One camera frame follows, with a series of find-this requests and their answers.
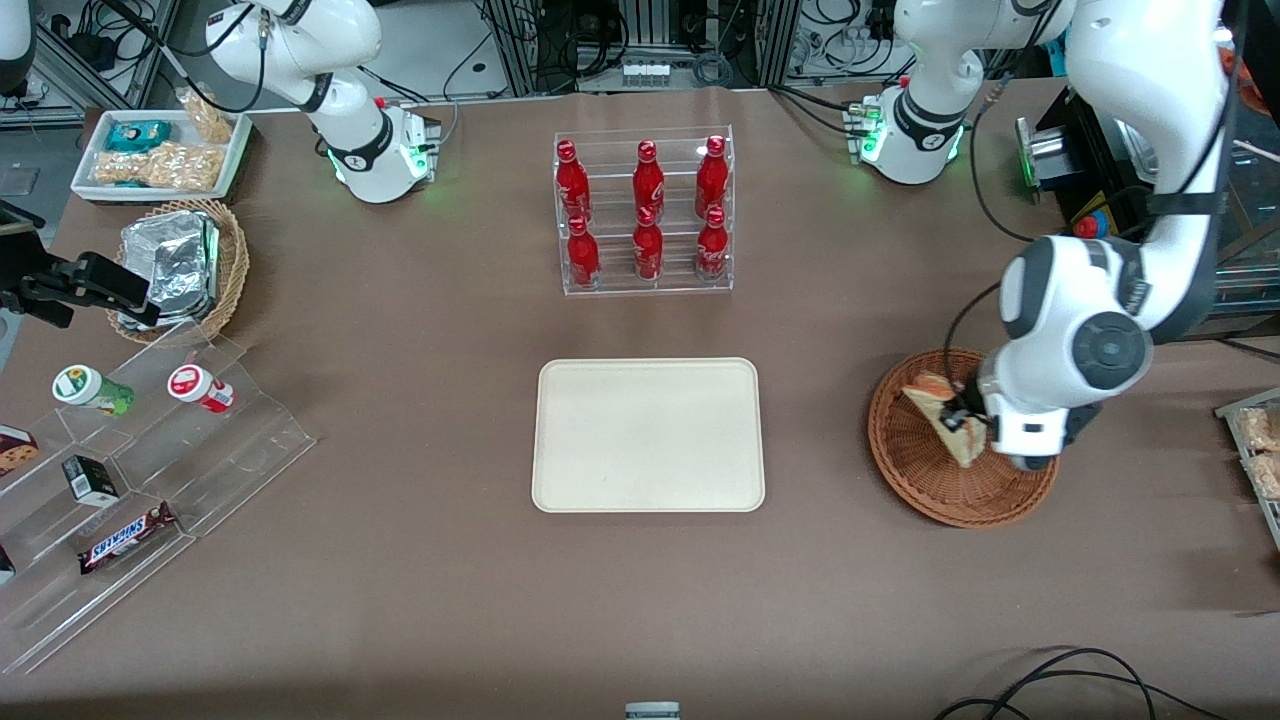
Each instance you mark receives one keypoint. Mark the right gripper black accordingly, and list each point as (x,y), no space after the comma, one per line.
(52,283)

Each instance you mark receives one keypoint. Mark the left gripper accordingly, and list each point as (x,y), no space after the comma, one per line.
(962,417)

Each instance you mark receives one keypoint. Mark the triangular sandwich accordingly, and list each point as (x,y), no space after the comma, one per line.
(930,398)

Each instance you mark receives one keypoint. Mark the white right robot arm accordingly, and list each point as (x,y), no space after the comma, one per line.
(300,60)

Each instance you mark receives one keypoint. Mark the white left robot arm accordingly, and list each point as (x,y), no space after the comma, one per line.
(1100,300)

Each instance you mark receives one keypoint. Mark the round brown wicker basket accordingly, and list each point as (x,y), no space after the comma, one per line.
(920,480)

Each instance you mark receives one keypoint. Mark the white rectangular snack tray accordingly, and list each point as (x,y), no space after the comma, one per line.
(90,180)

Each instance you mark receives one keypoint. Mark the light wicker basket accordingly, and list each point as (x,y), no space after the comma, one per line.
(235,260)

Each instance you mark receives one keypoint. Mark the stainless steel tray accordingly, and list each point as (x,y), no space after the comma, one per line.
(1045,155)

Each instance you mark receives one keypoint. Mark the cream rectangular tray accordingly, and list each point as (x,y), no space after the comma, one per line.
(648,435)

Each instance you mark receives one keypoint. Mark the green lidded cup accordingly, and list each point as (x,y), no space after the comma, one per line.
(88,388)

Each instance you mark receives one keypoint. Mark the silver foil package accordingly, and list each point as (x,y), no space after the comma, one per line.
(170,265)

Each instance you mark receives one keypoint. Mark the large clear peanut bag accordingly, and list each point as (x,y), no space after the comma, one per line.
(160,167)

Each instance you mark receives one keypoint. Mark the red lidded cup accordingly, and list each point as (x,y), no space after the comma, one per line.
(198,387)

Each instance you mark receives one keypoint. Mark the brown cookie box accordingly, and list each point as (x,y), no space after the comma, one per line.
(15,450)

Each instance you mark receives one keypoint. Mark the teal snack packet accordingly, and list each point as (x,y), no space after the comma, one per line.
(138,135)

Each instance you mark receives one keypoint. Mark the small black carton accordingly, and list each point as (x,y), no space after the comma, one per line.
(90,480)

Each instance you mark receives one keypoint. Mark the red emergency stop button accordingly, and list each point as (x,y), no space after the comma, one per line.
(1088,227)

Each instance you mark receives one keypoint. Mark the clear acrylic stepped stand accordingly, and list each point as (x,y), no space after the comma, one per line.
(200,470)

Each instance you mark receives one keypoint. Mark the small clear peanut bag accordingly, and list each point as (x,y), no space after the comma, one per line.
(208,118)

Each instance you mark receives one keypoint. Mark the Snickers chocolate bar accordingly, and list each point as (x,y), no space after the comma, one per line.
(125,540)

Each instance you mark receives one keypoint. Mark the black control box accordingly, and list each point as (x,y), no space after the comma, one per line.
(1095,170)

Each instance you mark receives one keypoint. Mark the clear wrapped snack pack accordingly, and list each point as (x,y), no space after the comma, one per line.
(1266,475)
(1260,428)

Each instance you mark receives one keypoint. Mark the red cola bottle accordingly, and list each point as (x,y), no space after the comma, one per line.
(712,250)
(648,250)
(648,185)
(583,258)
(572,185)
(711,180)

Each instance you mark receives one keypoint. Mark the clear acrylic bottle rack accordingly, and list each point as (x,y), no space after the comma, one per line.
(610,180)

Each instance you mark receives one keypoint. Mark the grey device at edge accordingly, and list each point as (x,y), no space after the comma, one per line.
(652,711)

